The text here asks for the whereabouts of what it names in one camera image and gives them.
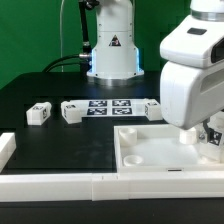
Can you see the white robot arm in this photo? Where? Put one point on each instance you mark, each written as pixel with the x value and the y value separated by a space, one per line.
pixel 108 38

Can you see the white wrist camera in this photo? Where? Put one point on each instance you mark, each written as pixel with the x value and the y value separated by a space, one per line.
pixel 195 43

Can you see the white square table top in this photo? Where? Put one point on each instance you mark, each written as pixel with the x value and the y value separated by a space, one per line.
pixel 161 148

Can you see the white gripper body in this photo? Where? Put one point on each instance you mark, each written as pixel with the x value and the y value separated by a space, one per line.
pixel 189 96

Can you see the white U-shaped obstacle fence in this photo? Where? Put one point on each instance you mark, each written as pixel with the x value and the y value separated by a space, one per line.
pixel 67 187

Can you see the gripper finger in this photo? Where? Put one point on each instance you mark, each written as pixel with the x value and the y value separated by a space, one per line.
pixel 206 129

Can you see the white sheet with fiducial markers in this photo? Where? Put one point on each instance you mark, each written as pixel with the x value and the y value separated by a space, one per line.
pixel 111 107

